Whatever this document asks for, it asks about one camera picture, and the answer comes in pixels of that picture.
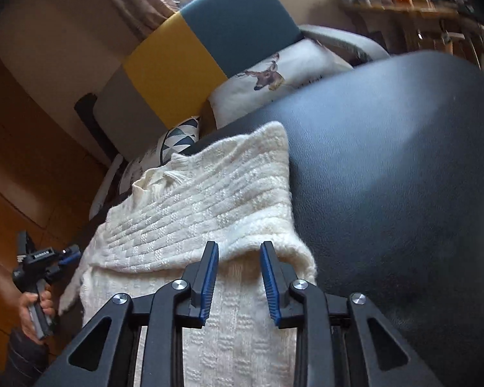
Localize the white knitted sweater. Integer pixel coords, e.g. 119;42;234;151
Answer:
58;122;317;386

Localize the blue yellow grey armchair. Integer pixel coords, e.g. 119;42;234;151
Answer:
74;0;390;158

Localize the white deer print pillow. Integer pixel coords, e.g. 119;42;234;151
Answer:
209;38;352;128

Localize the geometric pattern pillow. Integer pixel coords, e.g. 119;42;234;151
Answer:
118;115;203;194

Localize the person's left hand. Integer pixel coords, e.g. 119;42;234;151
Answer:
18;285;55;345

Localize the black leather table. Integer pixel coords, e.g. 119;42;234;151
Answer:
194;52;484;386

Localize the wooden side table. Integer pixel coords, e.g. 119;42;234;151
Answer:
341;4;484;72

